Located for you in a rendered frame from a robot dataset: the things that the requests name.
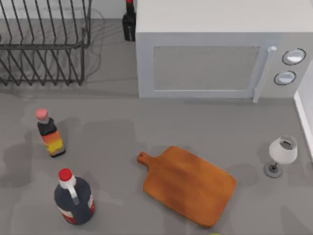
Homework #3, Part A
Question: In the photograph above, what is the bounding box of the dark jug with red cap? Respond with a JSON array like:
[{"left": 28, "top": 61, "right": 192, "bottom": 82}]
[{"left": 54, "top": 168, "right": 95, "bottom": 225}]

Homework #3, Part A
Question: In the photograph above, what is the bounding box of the small white table lamp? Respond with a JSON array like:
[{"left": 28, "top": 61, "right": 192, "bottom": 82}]
[{"left": 264, "top": 135, "right": 298, "bottom": 178}]

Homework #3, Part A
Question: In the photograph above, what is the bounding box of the large microwave knob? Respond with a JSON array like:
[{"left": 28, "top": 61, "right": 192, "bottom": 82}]
[{"left": 282, "top": 48, "right": 307, "bottom": 66}]

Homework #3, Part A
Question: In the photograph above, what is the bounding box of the pink-capped orange label bottle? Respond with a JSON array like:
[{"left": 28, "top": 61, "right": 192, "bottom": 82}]
[{"left": 35, "top": 108, "right": 67, "bottom": 158}]

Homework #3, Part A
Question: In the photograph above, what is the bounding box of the wooden cutting board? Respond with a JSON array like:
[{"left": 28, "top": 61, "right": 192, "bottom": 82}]
[{"left": 136, "top": 145, "right": 237, "bottom": 228}]

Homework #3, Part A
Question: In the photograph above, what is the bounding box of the microwave door handle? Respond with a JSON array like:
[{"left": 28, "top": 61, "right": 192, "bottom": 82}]
[{"left": 252, "top": 46, "right": 277, "bottom": 104}]

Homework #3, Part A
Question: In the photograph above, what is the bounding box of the black bottle with red cap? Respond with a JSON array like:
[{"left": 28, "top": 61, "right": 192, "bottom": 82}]
[{"left": 122, "top": 0, "right": 136, "bottom": 42}]

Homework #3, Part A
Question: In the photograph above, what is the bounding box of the pale grey microwave oven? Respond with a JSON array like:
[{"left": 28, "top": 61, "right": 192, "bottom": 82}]
[{"left": 135, "top": 0, "right": 313, "bottom": 99}]

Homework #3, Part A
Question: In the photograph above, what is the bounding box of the dark wire dish rack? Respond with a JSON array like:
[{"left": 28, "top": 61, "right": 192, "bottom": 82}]
[{"left": 0, "top": 0, "right": 93, "bottom": 87}]

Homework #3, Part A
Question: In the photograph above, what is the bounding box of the small microwave knob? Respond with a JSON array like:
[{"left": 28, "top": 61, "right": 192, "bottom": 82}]
[{"left": 273, "top": 70, "right": 297, "bottom": 86}]

